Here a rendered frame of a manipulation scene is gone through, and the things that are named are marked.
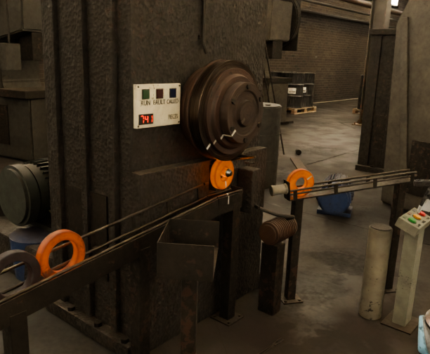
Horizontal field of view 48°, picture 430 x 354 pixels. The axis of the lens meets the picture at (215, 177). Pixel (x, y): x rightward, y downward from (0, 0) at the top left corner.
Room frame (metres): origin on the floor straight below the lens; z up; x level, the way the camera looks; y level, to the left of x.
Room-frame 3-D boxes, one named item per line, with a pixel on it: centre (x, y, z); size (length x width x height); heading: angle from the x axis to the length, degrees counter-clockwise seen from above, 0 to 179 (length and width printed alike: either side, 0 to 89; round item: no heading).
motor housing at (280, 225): (2.44, -0.35, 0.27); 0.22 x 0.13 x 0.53; 141
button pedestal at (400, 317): (2.34, -1.04, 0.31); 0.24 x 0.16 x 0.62; 141
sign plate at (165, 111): (2.08, 0.26, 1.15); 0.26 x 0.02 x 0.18; 141
